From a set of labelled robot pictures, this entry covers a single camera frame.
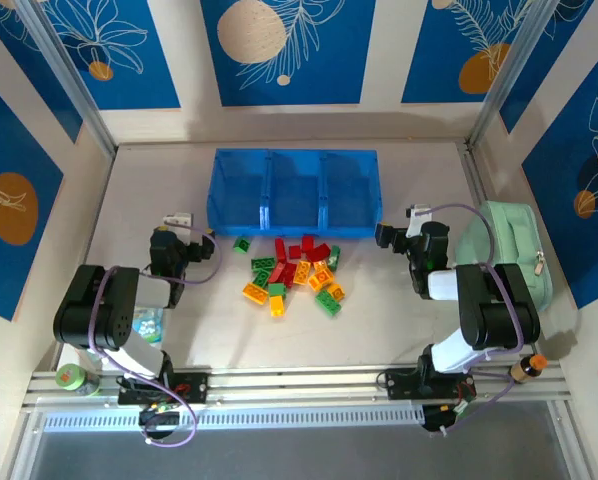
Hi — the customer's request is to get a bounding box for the white slotted cable duct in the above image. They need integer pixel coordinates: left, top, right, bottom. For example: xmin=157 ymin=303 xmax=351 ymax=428
xmin=42 ymin=405 xmax=426 ymax=434

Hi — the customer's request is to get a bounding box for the blue white snack packet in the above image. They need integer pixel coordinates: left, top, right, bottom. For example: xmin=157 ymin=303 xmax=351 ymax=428
xmin=131 ymin=305 xmax=166 ymax=346

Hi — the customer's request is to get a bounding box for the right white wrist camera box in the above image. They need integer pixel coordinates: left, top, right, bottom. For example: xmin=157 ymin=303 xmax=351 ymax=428
xmin=405 ymin=203 xmax=433 ymax=239

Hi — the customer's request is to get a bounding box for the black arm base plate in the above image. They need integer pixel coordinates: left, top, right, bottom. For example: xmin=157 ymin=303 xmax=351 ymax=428
xmin=117 ymin=371 xmax=209 ymax=407
xmin=384 ymin=367 xmax=478 ymax=401

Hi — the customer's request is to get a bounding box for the aluminium front rail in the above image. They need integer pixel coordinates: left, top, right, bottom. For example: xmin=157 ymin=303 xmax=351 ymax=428
xmin=21 ymin=364 xmax=568 ymax=409

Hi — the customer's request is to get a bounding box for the long orange lego brick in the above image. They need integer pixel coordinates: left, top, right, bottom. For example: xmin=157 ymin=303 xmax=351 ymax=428
xmin=242 ymin=282 xmax=270 ymax=305

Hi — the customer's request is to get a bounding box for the purple cable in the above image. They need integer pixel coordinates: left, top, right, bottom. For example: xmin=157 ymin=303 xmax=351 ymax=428
xmin=86 ymin=222 xmax=224 ymax=448
xmin=426 ymin=202 xmax=525 ymax=436

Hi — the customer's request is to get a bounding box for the aluminium side rail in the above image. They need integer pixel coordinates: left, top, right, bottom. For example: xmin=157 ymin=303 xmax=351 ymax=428
xmin=458 ymin=141 xmax=498 ymax=214

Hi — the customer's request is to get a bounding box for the aluminium frame post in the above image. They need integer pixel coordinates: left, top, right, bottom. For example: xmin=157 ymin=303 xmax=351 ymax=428
xmin=466 ymin=0 xmax=565 ymax=150
xmin=16 ymin=0 xmax=119 ymax=157

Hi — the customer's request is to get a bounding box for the mint green zipper case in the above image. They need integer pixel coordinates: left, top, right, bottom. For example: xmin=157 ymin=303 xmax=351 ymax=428
xmin=453 ymin=200 xmax=554 ymax=314

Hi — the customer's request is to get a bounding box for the green tape roll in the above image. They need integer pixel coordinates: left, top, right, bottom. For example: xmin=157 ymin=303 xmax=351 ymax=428
xmin=54 ymin=363 xmax=102 ymax=399

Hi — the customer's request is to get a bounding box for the brown bottle with orange cap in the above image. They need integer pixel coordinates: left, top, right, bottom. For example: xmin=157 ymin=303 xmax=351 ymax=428
xmin=509 ymin=353 xmax=548 ymax=385

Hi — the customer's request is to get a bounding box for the blue three-compartment bin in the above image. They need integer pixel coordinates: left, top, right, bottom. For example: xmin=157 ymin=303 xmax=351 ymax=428
xmin=206 ymin=148 xmax=384 ymax=238

